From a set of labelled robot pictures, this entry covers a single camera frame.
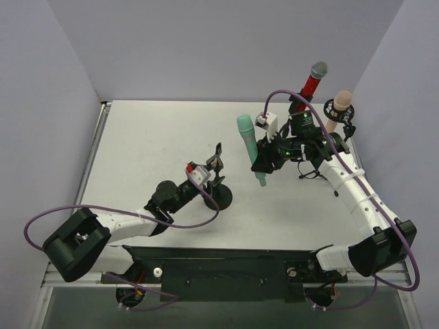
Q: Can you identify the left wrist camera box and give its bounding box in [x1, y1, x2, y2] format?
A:
[185, 162, 211, 186]

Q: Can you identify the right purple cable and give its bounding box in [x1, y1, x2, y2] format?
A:
[262, 89, 421, 311]

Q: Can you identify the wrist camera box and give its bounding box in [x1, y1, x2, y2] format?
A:
[185, 162, 211, 186]
[254, 112, 278, 141]

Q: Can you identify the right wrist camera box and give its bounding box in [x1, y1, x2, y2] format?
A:
[254, 112, 278, 141]

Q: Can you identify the black tripod shock-mount stand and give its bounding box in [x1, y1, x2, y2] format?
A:
[297, 98, 356, 180]

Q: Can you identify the pink microphone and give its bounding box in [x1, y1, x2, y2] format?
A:
[325, 90, 353, 132]

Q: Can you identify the red glitter microphone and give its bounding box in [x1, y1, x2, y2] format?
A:
[300, 61, 328, 102]

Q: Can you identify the aluminium rail frame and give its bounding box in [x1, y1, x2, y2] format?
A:
[41, 263, 412, 288]

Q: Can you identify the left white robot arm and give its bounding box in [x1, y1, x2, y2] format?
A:
[43, 177, 233, 282]

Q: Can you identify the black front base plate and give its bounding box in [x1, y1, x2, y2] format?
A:
[112, 246, 354, 304]

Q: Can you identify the purple cable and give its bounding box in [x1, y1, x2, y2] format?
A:
[262, 89, 421, 311]
[23, 171, 220, 313]

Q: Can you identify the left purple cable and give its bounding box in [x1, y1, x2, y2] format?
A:
[23, 171, 220, 313]

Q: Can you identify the teal microphone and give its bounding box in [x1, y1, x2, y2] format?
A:
[236, 114, 268, 188]

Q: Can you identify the black round-base clip stand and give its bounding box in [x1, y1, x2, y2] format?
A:
[288, 88, 313, 119]

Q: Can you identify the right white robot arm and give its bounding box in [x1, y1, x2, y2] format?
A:
[237, 110, 416, 277]

